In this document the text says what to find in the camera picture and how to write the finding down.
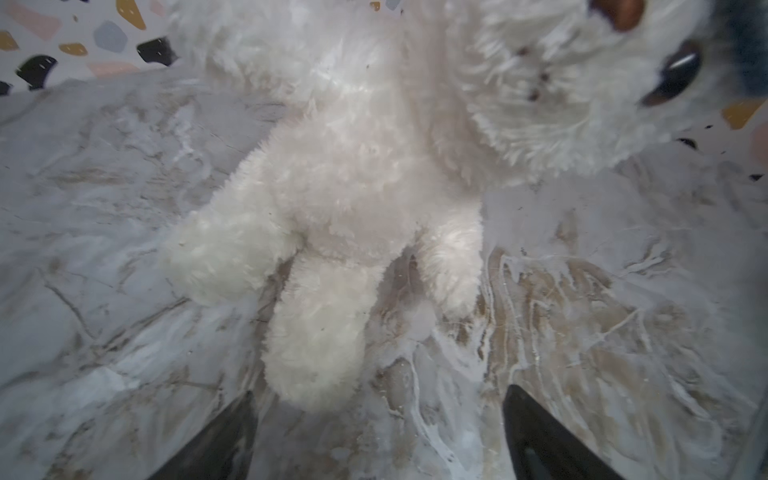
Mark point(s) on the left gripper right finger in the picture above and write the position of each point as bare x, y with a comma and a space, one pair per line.
541, 447

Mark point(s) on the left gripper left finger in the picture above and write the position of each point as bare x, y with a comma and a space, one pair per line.
222, 450

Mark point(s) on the white fluffy teddy bear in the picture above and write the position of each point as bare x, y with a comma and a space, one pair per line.
394, 130

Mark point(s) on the blue white striped knit sweater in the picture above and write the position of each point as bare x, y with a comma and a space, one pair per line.
745, 22

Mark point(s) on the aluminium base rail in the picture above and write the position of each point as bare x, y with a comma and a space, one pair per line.
751, 463

